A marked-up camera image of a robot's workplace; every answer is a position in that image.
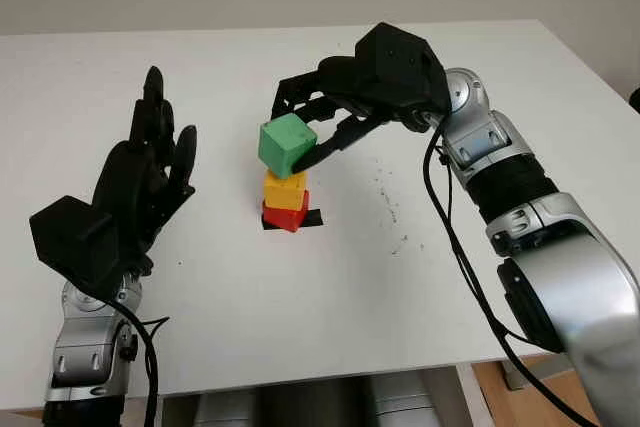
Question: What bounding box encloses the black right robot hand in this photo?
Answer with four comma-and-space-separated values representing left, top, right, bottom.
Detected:
271, 54, 441, 173

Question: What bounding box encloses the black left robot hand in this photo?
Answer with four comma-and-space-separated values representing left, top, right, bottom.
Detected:
92, 65, 198, 276

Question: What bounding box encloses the green wooden block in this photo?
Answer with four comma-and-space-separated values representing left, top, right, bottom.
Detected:
257, 114, 318, 179

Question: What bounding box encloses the yellow wooden block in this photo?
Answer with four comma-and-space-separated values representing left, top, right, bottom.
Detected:
263, 170, 307, 212

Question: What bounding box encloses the red wooden block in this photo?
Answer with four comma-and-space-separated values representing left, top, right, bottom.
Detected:
262, 190, 311, 234

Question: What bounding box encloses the black tape strip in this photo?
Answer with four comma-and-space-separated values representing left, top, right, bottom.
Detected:
260, 209, 324, 233

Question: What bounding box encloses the white table leg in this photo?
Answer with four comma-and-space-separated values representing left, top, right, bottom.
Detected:
455, 362, 484, 427

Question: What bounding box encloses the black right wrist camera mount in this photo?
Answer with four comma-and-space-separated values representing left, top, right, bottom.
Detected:
353, 21, 449, 113

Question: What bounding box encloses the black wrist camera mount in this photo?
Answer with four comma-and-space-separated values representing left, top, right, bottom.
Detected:
353, 21, 449, 113
28, 195, 126, 293

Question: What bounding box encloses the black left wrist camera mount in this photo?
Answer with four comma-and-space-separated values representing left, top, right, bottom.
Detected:
28, 195, 126, 293

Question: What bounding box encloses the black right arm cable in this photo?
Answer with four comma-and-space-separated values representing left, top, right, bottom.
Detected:
422, 121, 601, 427

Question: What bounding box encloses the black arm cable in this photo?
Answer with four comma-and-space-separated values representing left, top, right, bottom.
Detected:
422, 121, 601, 427
119, 306, 171, 427

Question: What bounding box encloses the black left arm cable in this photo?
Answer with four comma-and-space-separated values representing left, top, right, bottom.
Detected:
119, 306, 171, 427

